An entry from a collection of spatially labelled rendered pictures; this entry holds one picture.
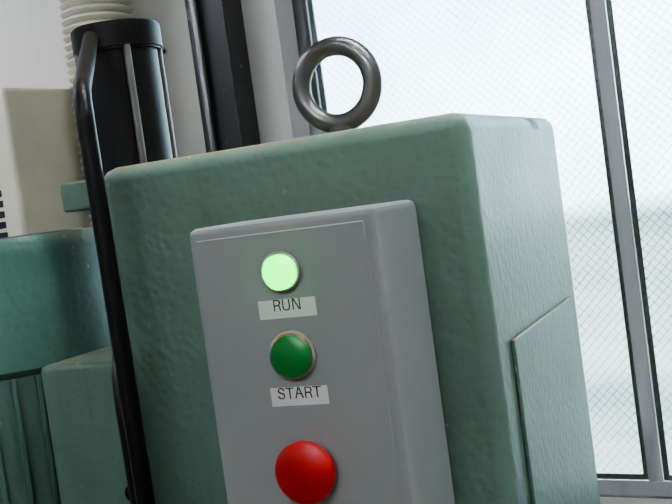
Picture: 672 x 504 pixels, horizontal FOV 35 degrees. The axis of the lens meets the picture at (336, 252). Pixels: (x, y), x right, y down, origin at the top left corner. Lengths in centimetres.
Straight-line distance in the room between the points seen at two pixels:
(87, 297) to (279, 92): 149
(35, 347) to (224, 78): 150
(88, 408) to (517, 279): 29
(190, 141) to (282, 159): 179
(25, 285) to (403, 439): 33
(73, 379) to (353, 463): 25
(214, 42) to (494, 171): 168
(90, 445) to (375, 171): 28
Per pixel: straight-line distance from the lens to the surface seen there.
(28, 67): 269
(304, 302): 50
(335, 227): 49
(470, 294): 54
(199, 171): 59
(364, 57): 66
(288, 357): 50
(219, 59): 221
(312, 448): 50
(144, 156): 72
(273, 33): 223
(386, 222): 49
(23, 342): 74
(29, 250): 74
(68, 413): 71
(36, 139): 235
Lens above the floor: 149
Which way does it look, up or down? 3 degrees down
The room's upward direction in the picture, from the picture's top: 8 degrees counter-clockwise
